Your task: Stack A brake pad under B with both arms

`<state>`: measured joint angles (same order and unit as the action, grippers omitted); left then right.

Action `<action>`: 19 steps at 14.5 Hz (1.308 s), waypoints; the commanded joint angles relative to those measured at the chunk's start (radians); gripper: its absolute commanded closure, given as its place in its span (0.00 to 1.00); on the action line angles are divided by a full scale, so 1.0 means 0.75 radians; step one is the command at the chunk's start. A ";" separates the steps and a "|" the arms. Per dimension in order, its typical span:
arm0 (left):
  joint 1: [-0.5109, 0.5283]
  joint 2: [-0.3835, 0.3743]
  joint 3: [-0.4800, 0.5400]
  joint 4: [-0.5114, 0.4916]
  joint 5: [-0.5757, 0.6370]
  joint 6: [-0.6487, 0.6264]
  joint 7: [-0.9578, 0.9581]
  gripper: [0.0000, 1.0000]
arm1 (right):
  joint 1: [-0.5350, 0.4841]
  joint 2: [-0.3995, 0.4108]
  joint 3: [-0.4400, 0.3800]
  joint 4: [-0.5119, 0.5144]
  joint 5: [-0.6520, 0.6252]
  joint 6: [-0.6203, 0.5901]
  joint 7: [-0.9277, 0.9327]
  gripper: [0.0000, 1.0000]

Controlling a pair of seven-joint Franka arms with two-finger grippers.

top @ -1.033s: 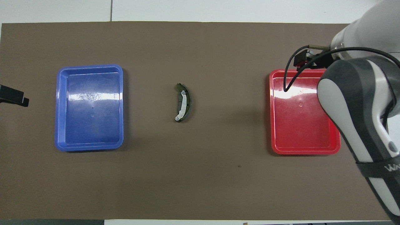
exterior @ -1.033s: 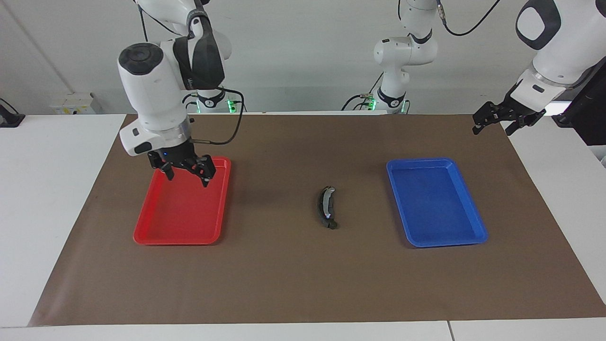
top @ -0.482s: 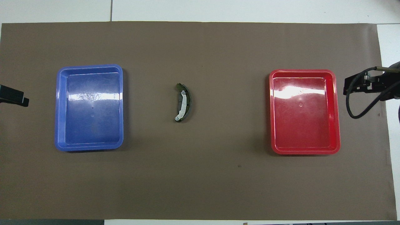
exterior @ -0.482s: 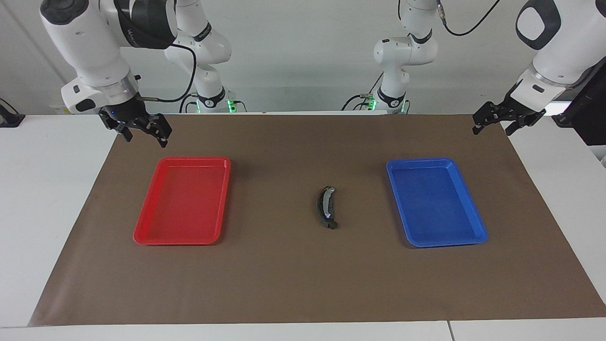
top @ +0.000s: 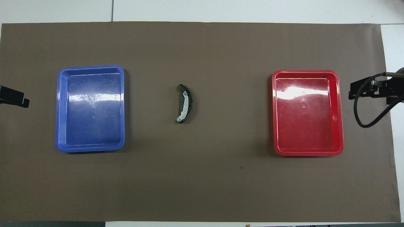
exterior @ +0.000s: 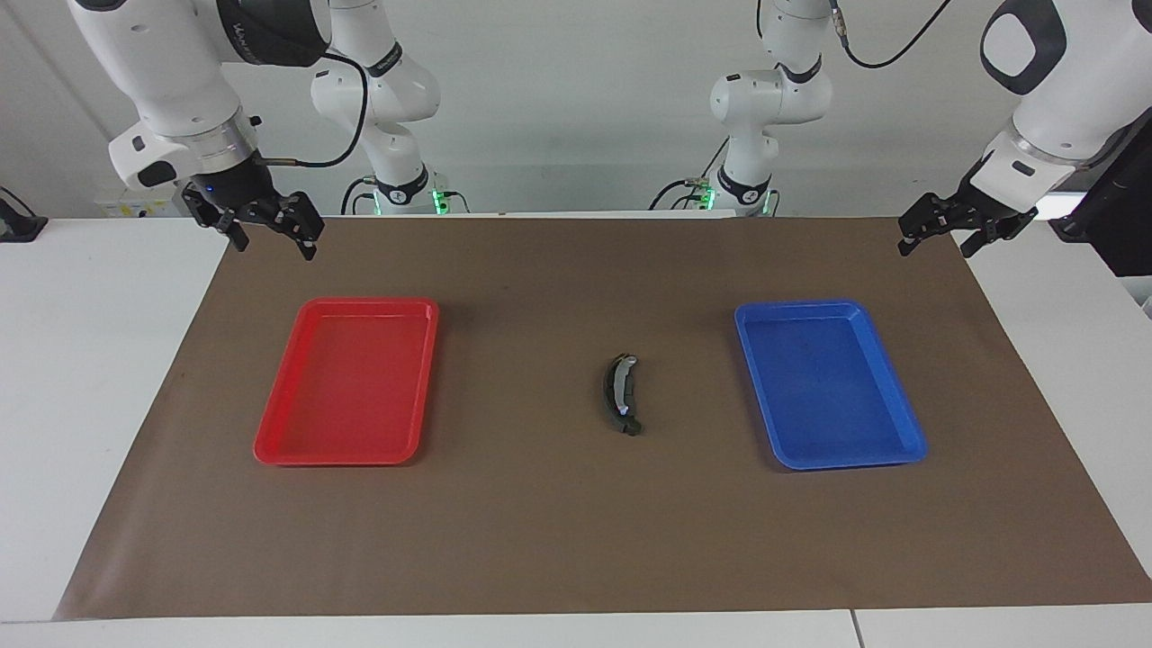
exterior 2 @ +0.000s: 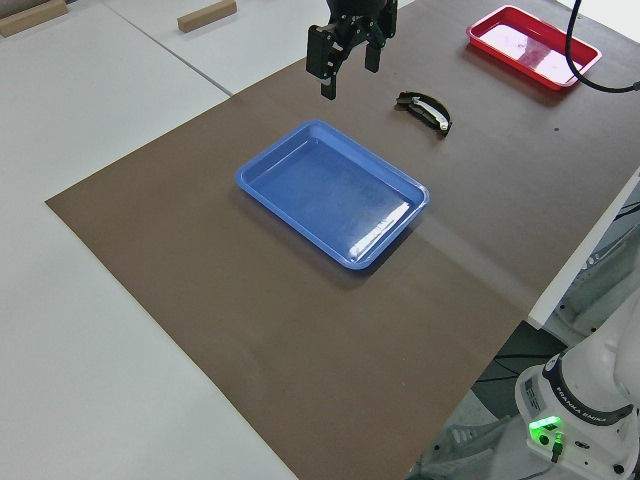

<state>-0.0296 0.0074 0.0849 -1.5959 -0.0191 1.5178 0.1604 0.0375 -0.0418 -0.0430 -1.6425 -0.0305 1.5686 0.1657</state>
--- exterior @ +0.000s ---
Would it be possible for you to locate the black equipment stand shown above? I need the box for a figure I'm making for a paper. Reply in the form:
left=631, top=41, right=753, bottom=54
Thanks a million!
left=1048, top=117, right=1152, bottom=278

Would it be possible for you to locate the red plastic tray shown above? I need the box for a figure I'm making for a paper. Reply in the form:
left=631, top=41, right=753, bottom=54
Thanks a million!
left=253, top=297, right=441, bottom=467

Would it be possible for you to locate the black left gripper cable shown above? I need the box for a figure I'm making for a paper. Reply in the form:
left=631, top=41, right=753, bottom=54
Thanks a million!
left=1071, top=121, right=1130, bottom=172

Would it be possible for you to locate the curved brake shoe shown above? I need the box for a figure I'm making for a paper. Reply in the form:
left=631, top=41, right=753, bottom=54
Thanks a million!
left=601, top=353, right=646, bottom=438

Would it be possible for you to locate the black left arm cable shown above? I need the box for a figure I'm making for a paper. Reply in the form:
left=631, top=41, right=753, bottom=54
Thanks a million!
left=823, top=0, right=953, bottom=71

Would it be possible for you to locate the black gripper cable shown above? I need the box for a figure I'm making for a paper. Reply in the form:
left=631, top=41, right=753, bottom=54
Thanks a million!
left=259, top=52, right=370, bottom=170
left=1071, top=121, right=1130, bottom=172

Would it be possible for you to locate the brown table mat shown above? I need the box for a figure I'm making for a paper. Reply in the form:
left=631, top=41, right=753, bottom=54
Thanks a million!
left=54, top=214, right=1152, bottom=622

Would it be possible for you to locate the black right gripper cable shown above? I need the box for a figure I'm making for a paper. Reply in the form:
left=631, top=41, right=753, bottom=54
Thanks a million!
left=259, top=52, right=370, bottom=170

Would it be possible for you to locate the blue plastic tray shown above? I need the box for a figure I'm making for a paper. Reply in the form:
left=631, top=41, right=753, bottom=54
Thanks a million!
left=733, top=300, right=929, bottom=472

